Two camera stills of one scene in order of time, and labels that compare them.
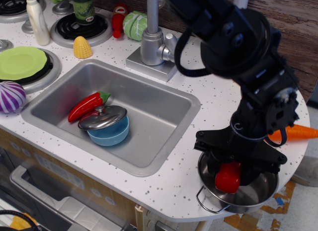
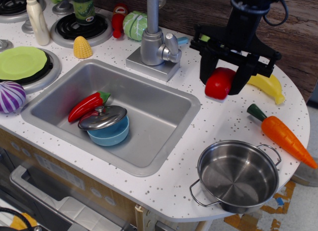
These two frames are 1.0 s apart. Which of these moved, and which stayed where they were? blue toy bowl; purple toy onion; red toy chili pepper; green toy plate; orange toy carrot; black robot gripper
Moved: orange toy carrot; black robot gripper
Stayed: red toy chili pepper; green toy plate; blue toy bowl; purple toy onion
